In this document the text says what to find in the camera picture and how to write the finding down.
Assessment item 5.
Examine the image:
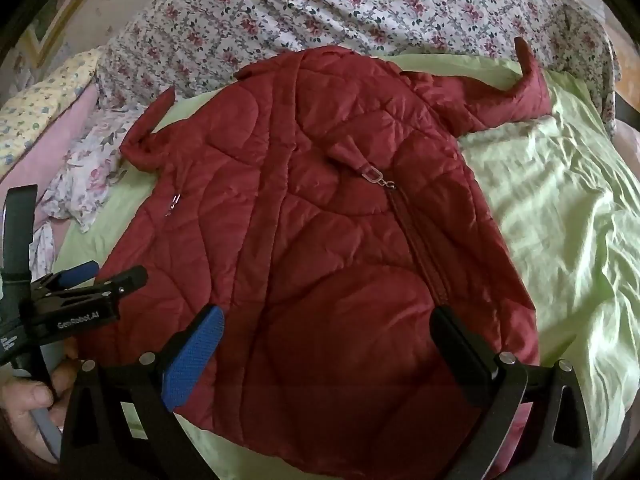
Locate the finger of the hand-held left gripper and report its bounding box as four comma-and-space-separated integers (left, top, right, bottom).
47, 261, 98, 291
75, 266, 149, 307

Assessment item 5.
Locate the red quilted jacket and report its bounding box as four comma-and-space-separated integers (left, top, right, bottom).
77, 35, 553, 480

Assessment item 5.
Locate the white rose print cloth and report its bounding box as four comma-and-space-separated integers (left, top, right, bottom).
30, 105, 151, 281

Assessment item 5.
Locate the small-print floral pillow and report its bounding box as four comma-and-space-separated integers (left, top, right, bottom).
0, 47, 103, 176

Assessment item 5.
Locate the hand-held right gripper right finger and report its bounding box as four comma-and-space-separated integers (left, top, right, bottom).
431, 305, 593, 480

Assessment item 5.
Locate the light green bed sheet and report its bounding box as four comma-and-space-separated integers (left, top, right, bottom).
52, 52, 640, 480

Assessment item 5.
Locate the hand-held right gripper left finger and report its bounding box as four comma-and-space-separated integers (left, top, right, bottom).
60, 305, 226, 480

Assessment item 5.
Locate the pink pillow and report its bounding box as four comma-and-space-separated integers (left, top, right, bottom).
0, 85, 108, 186

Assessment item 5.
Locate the person's left hand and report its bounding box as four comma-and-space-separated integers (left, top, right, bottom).
0, 342, 83, 466

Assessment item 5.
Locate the gold framed picture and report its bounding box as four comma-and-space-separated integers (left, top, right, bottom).
17, 0, 123, 68

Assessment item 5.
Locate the small floral print quilt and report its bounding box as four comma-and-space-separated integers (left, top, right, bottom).
95, 0, 621, 136

